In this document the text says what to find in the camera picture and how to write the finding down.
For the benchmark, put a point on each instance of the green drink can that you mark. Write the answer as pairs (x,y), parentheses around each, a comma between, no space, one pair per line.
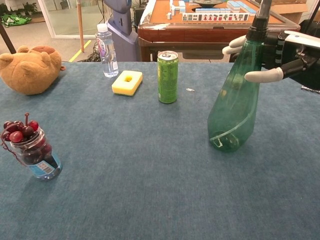
(167,80)

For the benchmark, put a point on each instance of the brown mahjong table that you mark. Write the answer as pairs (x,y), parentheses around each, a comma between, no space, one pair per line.
(200,32)

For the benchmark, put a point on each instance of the green bag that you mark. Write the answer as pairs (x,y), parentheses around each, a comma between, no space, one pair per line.
(15,20)

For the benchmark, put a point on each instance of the brown plush bear toy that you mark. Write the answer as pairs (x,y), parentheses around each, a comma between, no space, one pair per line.
(30,70)

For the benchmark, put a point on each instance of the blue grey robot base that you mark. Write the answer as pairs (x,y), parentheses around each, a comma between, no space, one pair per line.
(122,27)

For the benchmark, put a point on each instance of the black tripod leg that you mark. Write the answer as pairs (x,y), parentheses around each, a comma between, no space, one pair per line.
(312,12)

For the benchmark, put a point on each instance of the row of mahjong tiles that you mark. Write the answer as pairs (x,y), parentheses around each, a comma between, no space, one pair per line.
(215,17)

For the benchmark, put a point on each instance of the silver metal drill bit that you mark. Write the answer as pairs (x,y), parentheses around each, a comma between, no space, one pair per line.
(311,89)

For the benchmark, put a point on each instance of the dark diagonal pole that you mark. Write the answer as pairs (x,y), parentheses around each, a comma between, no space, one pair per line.
(7,40)

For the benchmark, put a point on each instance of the cardboard box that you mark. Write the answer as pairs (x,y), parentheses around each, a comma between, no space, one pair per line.
(287,8)

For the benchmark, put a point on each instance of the wooden pole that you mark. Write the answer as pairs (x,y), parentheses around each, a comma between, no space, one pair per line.
(80,25)

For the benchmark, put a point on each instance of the clear plastic water bottle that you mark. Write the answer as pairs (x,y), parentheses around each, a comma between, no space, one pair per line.
(107,52)

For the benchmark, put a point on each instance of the red artificial grape bunch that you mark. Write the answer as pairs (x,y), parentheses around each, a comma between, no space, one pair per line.
(17,132)

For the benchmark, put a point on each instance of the yellow sponge with hole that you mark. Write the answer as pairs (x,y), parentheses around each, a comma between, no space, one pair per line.
(127,83)

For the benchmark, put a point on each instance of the small silver metal clip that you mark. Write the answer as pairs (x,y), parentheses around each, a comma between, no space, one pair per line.
(190,89)

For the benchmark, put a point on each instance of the green plastic spray bottle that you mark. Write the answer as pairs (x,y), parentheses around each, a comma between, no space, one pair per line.
(236,100)

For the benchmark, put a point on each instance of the clear jar with blue label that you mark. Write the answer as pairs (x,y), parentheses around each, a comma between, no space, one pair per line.
(40,157)

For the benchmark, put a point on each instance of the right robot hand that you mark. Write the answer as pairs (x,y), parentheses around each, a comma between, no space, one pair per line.
(295,60)

